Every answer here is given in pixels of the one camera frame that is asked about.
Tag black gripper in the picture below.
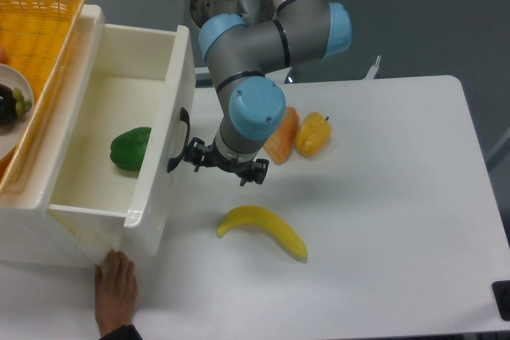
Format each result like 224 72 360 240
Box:
182 137 269 186

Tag white top drawer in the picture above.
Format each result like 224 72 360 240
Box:
49 25 195 265

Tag dark sleeve forearm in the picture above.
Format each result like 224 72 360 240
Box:
100 324 143 340

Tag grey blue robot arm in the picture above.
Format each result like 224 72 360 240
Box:
167 0 352 184

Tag white drawer cabinet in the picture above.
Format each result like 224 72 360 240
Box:
1 5 104 268

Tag person's hand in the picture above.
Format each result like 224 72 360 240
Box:
94 251 138 338

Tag orange triangular bread piece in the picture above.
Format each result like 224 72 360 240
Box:
264 107 300 165

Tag yellow banana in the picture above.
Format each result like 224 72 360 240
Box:
216 205 308 262

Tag yellow bell pepper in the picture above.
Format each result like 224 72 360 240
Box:
295 112 332 158

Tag green bell pepper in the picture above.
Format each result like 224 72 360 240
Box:
110 127 151 171

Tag white plate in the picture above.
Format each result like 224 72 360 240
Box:
1 64 35 169

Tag dark purple mangosteen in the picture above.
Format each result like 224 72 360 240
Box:
0 84 33 126

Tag yellow woven basket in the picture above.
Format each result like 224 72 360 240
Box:
1 0 85 192

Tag black corner table clamp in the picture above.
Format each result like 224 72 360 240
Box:
492 280 510 322

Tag black drawer handle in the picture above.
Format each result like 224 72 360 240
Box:
167 107 190 173

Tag white bracket behind table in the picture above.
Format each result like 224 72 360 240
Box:
363 55 382 80

